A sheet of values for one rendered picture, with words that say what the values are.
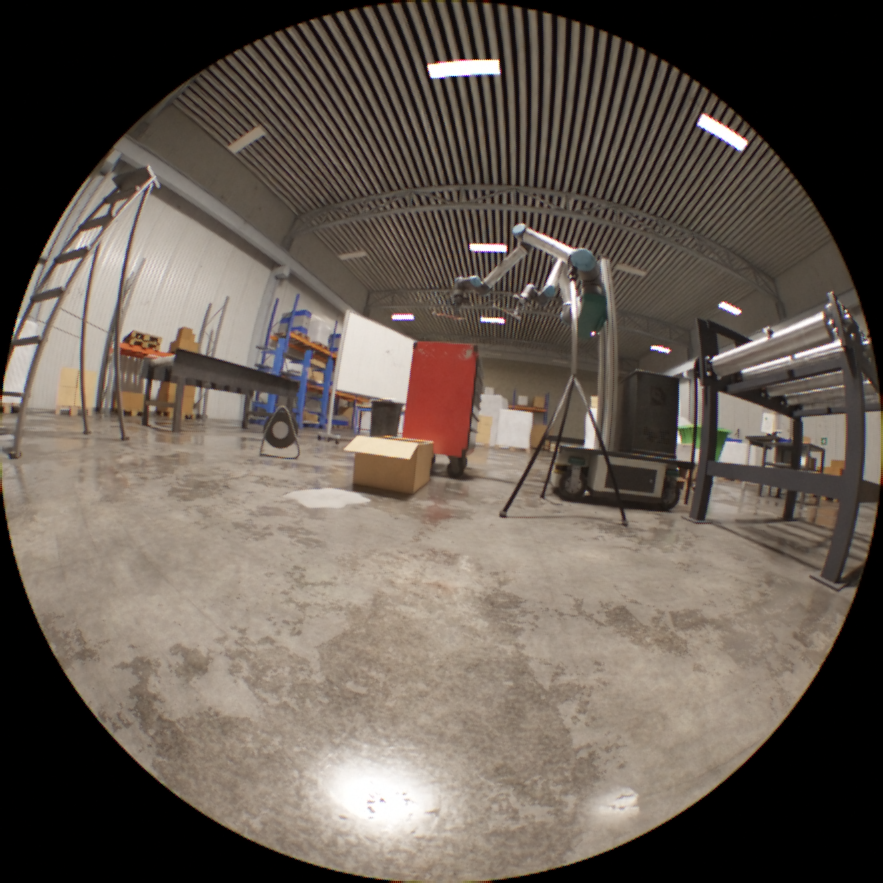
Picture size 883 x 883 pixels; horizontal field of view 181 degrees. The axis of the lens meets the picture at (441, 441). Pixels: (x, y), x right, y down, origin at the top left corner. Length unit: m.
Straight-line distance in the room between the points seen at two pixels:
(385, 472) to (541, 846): 1.36
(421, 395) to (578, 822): 2.01
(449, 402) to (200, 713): 1.89
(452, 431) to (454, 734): 1.75
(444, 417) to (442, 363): 0.38
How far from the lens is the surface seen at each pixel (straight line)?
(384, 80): 8.77
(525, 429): 9.35
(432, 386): 1.95
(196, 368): 3.59
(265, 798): 0.33
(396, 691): 0.38
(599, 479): 1.68
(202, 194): 9.64
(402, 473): 1.33
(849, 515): 1.25
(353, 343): 4.29
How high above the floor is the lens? 0.31
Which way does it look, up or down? 2 degrees down
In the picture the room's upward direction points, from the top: 7 degrees clockwise
